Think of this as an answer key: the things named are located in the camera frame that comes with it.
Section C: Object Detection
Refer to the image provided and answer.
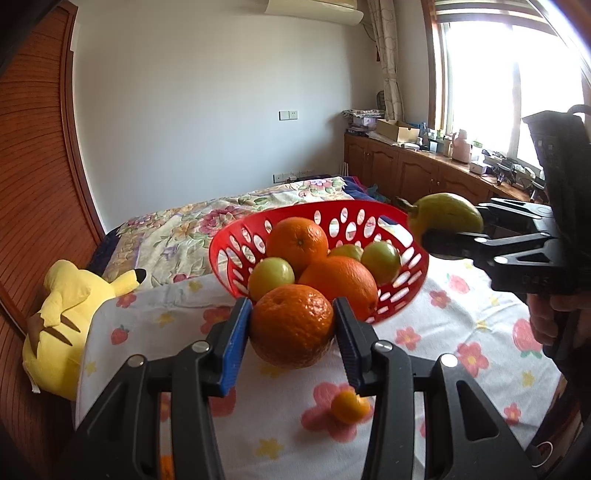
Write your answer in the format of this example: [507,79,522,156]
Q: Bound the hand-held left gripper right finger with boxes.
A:
[332,296,539,480]

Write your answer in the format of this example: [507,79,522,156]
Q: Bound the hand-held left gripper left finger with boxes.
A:
[74,296,254,480]

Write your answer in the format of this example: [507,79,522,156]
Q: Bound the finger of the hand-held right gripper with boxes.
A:
[478,198,555,225]
[422,230,558,274]

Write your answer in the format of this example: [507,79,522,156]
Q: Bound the large bumpy orange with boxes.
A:
[249,284,335,369]

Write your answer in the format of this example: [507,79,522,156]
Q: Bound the smooth orange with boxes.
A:
[298,256,378,321]

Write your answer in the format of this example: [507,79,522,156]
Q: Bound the red perforated plastic basket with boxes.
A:
[209,200,430,326]

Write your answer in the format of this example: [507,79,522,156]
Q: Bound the person's right hand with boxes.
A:
[527,293,580,344]

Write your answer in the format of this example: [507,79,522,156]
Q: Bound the pile of small gadgets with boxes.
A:
[470,148,546,191]

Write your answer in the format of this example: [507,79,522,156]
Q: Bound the small mandarin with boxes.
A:
[331,389,372,424]

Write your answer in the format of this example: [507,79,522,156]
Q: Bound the green apple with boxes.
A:
[329,244,365,263]
[248,257,296,302]
[360,241,402,286]

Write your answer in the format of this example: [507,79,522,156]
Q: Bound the white flower-print cloth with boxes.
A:
[74,217,561,480]

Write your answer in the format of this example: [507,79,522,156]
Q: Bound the white kettle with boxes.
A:
[450,129,472,163]

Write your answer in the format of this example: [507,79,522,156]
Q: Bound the wooden cabinet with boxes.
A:
[344,131,550,208]

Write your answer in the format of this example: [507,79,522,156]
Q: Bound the assorted small bottles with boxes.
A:
[418,122,453,155]

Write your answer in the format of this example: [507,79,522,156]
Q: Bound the dark blue blanket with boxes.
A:
[344,175,393,204]

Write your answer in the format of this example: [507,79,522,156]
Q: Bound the cardboard box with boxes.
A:
[375,119,421,144]

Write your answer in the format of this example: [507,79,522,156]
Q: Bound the floral quilt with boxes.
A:
[102,175,370,284]

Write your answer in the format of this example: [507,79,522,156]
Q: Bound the wooden-framed window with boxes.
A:
[420,0,591,171]

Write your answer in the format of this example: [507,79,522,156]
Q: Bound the yellow plush toy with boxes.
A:
[22,259,147,401]

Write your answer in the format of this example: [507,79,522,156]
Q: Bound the patterned curtain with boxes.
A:
[367,0,404,121]

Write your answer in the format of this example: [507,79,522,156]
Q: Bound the white air conditioner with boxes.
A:
[263,0,365,27]

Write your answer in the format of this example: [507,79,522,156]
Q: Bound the white wall sockets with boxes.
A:
[272,168,315,184]

